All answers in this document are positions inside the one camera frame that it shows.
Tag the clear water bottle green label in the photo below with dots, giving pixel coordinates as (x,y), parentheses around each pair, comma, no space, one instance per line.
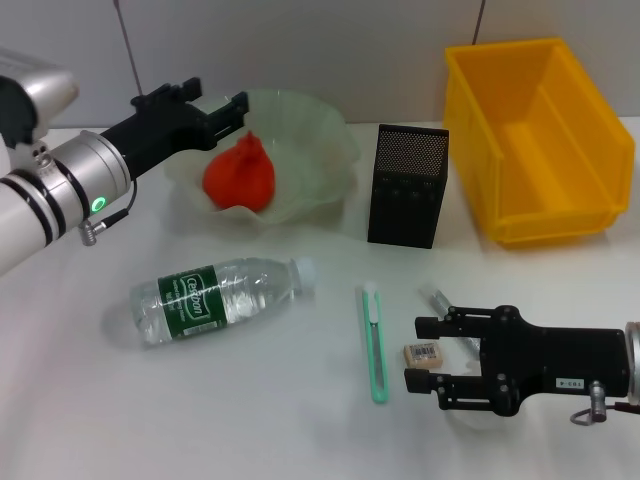
(210,300)

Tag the yellow plastic bin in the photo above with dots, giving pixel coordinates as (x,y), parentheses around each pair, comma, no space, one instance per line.
(545,150)

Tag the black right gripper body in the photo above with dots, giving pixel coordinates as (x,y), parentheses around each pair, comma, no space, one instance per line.
(560,360)

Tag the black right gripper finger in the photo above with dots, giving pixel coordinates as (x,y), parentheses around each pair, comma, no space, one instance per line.
(420,380)
(435,326)

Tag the green translucent fruit plate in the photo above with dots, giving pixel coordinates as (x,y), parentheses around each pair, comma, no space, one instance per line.
(310,150)

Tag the silver pen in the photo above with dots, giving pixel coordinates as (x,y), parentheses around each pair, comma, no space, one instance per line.
(436,300)

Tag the beige eraser with barcode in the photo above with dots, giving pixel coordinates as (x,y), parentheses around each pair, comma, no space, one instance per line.
(422,356)

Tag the black mesh pen holder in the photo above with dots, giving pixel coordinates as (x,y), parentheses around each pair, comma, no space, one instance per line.
(407,200)

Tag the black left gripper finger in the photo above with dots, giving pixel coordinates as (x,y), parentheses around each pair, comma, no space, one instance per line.
(227,117)
(192,89)

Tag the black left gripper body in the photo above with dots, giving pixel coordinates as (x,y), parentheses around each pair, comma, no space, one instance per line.
(155,132)

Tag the green utility knife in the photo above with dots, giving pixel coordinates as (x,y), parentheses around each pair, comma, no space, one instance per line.
(376,345)

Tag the white paper ball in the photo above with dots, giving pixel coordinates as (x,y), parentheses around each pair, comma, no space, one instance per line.
(470,419)

